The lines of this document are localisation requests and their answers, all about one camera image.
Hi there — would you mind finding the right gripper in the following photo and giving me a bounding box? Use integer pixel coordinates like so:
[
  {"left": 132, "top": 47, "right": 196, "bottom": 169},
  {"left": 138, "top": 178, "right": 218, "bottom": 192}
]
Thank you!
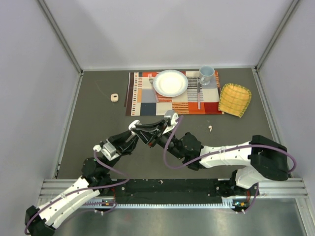
[{"left": 133, "top": 119, "right": 185, "bottom": 160}]

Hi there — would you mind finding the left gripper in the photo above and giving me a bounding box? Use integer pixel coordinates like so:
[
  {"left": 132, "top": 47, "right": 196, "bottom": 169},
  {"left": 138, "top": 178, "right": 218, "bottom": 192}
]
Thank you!
[{"left": 103, "top": 128, "right": 139, "bottom": 173}]

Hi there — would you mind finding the white earbud charging case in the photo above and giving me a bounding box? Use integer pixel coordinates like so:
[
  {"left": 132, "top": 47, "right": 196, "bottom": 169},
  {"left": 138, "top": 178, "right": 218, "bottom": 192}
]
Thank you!
[{"left": 128, "top": 120, "right": 140, "bottom": 136}]

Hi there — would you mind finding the beige earbud charging case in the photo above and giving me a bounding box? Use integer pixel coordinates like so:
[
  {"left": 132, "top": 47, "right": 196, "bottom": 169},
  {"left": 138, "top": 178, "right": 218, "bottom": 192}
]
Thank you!
[{"left": 110, "top": 93, "right": 119, "bottom": 103}]

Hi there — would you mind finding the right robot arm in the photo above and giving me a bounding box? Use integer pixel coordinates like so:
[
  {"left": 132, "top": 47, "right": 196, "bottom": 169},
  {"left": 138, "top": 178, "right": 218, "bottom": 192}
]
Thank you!
[{"left": 128, "top": 120, "right": 289, "bottom": 195}]

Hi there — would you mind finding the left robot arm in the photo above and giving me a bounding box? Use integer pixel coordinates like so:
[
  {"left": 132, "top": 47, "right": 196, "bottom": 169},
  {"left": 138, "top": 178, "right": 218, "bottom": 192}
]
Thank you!
[{"left": 24, "top": 131, "right": 139, "bottom": 236}]

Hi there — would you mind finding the patchwork placemat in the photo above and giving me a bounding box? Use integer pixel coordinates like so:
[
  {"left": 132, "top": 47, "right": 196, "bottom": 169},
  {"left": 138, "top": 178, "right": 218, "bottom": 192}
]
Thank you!
[{"left": 125, "top": 70, "right": 223, "bottom": 116}]

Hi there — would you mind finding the white plate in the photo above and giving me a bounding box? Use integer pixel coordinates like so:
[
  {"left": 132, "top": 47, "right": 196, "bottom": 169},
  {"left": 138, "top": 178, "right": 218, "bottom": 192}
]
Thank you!
[{"left": 154, "top": 70, "right": 189, "bottom": 97}]

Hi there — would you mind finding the silver fork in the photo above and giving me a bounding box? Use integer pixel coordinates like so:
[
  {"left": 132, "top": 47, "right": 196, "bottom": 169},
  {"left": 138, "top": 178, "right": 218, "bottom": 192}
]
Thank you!
[{"left": 148, "top": 73, "right": 159, "bottom": 103}]

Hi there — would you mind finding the light blue cup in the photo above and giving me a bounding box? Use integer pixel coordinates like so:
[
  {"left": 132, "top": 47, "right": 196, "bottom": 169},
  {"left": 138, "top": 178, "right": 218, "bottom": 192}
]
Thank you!
[{"left": 199, "top": 65, "right": 215, "bottom": 86}]

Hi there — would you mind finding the yellow woven cloth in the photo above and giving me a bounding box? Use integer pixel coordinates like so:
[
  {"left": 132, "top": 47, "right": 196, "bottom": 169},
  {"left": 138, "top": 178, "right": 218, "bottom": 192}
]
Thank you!
[{"left": 218, "top": 83, "right": 252, "bottom": 118}]

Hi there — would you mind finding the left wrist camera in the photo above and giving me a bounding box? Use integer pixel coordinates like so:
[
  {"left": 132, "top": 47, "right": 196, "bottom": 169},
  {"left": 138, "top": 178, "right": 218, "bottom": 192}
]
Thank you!
[{"left": 93, "top": 141, "right": 120, "bottom": 161}]

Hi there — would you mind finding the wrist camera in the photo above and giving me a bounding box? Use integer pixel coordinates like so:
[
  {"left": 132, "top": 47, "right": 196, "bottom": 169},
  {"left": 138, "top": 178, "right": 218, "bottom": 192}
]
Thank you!
[
  {"left": 93, "top": 141, "right": 120, "bottom": 161},
  {"left": 164, "top": 110, "right": 179, "bottom": 127}
]

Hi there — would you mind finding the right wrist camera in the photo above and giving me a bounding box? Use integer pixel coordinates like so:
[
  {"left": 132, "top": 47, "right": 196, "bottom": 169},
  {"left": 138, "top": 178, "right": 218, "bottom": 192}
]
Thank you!
[{"left": 164, "top": 110, "right": 179, "bottom": 127}]

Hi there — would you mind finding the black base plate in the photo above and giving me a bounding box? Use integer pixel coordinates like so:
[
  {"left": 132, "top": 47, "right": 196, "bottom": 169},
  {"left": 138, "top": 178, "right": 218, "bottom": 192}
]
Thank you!
[{"left": 108, "top": 178, "right": 234, "bottom": 205}]

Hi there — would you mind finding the pink handled knife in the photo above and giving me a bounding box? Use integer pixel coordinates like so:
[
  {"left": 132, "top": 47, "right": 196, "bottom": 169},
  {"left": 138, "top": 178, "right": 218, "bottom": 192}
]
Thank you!
[{"left": 197, "top": 81, "right": 201, "bottom": 110}]

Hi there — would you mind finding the grey cable duct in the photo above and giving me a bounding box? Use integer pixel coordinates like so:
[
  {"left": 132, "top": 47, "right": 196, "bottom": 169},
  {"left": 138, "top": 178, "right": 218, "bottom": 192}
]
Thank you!
[{"left": 81, "top": 198, "right": 250, "bottom": 210}]

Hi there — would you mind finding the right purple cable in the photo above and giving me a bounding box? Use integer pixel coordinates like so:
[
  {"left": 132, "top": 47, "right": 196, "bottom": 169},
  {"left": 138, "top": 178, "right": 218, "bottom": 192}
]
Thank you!
[{"left": 163, "top": 115, "right": 297, "bottom": 214}]

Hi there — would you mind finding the aluminium frame rail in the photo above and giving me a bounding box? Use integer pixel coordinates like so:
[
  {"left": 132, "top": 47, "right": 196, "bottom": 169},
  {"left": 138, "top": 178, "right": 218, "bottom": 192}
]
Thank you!
[{"left": 39, "top": 178, "right": 308, "bottom": 199}]

